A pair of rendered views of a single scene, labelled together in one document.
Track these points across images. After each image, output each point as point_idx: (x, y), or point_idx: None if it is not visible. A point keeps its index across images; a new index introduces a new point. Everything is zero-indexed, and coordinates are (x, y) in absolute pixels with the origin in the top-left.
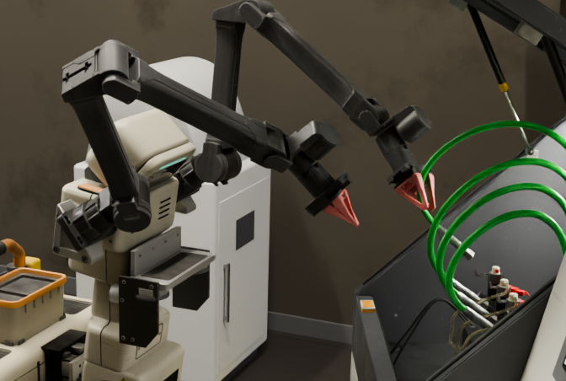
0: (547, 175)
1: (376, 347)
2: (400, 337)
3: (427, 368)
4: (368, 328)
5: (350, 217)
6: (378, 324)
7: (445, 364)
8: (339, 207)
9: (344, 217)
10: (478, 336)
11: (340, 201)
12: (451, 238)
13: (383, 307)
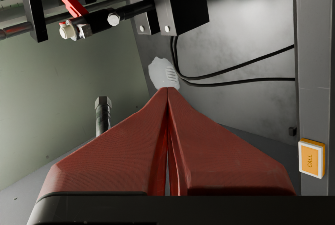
0: (19, 208)
1: None
2: (287, 149)
3: (265, 69)
4: (321, 74)
5: (147, 102)
6: (300, 91)
7: (245, 78)
8: (142, 139)
9: (175, 109)
10: None
11: (72, 155)
12: (98, 129)
13: (290, 180)
